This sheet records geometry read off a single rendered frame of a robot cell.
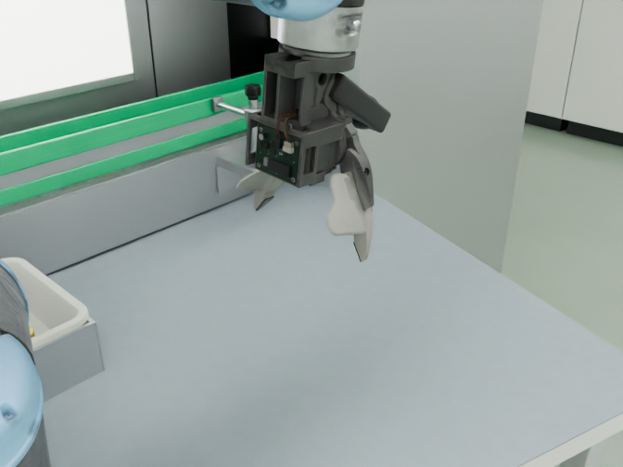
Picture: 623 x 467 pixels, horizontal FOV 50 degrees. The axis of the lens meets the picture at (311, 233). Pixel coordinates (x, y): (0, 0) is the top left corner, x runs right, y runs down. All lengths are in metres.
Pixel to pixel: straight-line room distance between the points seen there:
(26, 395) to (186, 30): 1.05
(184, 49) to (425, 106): 0.52
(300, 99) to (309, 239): 0.62
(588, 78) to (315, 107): 3.51
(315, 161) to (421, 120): 0.88
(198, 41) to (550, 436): 1.04
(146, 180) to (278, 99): 0.63
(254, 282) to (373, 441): 0.38
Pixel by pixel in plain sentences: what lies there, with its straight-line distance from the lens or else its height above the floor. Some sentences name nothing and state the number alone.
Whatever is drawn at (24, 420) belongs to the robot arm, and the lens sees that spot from 0.52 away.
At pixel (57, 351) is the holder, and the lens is 0.89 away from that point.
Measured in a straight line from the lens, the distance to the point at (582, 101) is 4.12.
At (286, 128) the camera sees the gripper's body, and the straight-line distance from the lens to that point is 0.60.
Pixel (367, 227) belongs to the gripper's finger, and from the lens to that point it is 0.66.
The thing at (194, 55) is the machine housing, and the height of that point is 1.00.
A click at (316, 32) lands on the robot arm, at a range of 0.59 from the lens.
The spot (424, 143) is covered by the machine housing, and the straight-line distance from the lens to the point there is 1.51.
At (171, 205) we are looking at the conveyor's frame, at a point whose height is 0.80.
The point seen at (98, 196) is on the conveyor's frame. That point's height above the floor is 0.86.
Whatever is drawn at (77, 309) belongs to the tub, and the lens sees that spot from 0.91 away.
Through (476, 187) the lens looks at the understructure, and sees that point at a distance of 1.79.
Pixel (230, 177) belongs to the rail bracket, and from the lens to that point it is 1.32.
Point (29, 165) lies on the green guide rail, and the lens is 1.12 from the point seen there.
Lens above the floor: 1.32
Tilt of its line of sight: 28 degrees down
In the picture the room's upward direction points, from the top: straight up
